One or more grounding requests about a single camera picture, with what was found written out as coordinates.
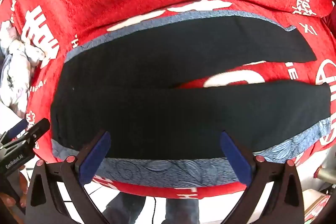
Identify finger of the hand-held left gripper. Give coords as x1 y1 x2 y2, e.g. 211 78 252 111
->
5 118 28 139
15 118 51 146

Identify black pants with blue-grey trim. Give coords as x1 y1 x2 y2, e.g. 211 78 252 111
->
50 10 332 186

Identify red cardboard box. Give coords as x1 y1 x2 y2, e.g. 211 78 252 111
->
304 195 332 224

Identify black cable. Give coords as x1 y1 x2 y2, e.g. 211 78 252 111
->
153 197 159 224

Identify person's left hand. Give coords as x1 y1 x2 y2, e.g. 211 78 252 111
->
0 171 28 214

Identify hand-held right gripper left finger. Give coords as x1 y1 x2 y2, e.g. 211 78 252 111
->
25 130 112 224

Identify white floral cloth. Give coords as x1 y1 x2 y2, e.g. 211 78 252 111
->
0 21 46 115

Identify grey metal object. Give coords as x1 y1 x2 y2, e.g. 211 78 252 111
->
313 160 336 192

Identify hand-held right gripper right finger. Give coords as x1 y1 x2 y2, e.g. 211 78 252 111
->
220 131 307 224

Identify person's blue jeans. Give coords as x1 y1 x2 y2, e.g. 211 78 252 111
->
102 191 200 224

